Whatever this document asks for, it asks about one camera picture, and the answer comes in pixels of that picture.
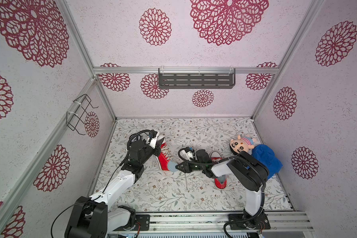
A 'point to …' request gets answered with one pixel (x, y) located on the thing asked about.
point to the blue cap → (266, 155)
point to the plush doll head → (237, 146)
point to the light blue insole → (171, 166)
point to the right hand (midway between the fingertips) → (176, 165)
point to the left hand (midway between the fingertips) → (161, 138)
